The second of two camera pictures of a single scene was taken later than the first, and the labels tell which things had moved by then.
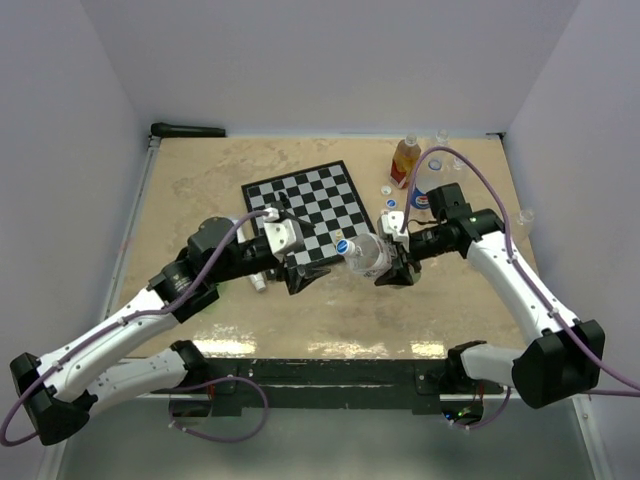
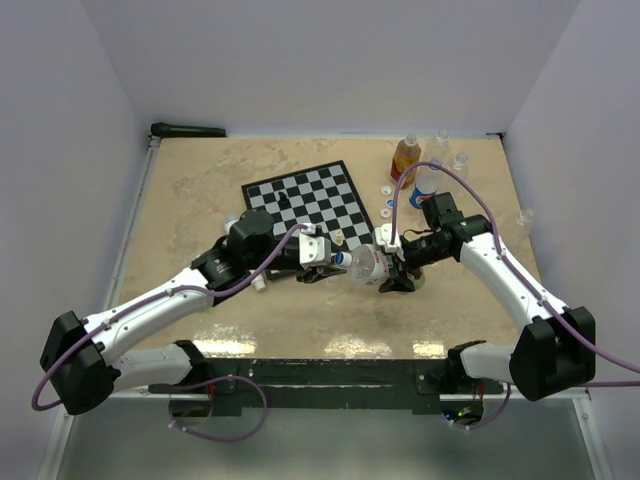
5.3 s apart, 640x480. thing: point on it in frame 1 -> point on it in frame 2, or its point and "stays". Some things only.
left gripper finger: x=284 y=214 -> x=327 y=270
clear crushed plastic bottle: x=523 y=228 stays
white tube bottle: x=258 y=281 stays
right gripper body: x=428 y=243 stays
